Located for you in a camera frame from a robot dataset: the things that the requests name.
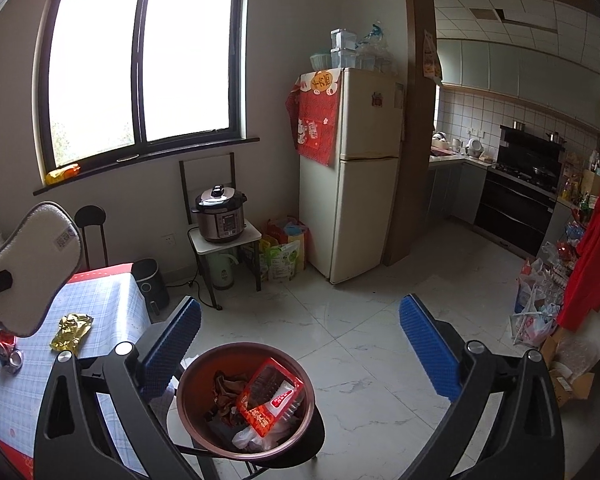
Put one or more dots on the wooden door frame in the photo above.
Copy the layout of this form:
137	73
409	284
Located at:
415	160

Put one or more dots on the red packaging box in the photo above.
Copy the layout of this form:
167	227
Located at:
275	392

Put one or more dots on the red fridge magnet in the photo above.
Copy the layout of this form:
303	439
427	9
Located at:
378	99

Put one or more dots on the black built-in oven stove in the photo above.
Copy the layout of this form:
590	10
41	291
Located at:
515	210

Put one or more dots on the flat dark dish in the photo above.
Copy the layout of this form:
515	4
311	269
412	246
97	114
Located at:
128	158

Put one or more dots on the pile of plastic bags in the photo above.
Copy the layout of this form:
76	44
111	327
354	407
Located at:
535	310

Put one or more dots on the pale green bowl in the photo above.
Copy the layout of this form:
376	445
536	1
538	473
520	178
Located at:
320	61

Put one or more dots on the black air fryer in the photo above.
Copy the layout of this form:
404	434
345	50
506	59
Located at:
150	282

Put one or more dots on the white wall socket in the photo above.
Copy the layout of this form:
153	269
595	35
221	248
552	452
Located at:
168	239

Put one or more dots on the dark framed window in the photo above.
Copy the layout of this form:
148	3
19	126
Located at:
142	60

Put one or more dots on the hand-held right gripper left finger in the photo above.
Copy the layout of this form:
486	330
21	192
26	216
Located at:
172	350

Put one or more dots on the cream refrigerator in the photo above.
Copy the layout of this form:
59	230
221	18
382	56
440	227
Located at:
360	185

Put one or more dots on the grey upper kitchen cabinets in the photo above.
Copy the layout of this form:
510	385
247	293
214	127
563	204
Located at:
520	72

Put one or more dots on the brown snack wrapper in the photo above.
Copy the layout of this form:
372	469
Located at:
227	392

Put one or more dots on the white plastic bag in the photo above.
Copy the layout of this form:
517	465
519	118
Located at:
252	437

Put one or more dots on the stacked clear plastic containers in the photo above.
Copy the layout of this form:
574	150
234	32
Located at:
342	47

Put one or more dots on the gold foil wrapper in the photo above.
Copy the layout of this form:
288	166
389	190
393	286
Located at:
70	332

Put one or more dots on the red shopping bag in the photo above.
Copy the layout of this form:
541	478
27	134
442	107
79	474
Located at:
287	230

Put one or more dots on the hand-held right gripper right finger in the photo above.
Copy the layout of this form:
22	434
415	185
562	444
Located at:
427	347

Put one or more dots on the cardboard box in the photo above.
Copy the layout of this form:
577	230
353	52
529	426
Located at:
567	377

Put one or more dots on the white rice cooker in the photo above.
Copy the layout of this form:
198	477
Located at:
475	148

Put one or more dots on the green printed bag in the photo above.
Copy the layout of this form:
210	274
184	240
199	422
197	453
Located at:
280	262

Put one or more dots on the clear plastic bags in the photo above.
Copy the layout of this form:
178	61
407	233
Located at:
375	50

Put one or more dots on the grey kitchen cabinets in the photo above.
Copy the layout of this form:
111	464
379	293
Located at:
447	190
520	72

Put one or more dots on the green and white kettle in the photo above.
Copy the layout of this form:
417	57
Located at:
222	272

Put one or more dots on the black wok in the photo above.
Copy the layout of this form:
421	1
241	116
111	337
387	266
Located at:
544	171

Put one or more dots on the red printed cloth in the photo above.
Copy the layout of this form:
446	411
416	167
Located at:
317	125

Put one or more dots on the yellow snack packet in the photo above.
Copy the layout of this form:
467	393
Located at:
62	174

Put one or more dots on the grey lower kitchen cabinets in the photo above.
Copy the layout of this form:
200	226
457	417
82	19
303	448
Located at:
447	190

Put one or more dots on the red hanging garment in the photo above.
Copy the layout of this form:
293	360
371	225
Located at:
597	250

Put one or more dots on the black chair with white seat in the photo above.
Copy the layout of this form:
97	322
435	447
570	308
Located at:
225	240

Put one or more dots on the brown round bin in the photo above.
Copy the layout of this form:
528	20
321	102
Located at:
190	400

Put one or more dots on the steel electric pressure cooker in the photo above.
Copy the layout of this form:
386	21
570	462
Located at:
220	217

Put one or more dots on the bottles and jars on counter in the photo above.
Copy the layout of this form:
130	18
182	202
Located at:
577	185

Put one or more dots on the crushed red can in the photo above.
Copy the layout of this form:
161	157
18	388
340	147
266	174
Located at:
10	352

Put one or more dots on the black range hood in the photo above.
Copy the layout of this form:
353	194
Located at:
530	137

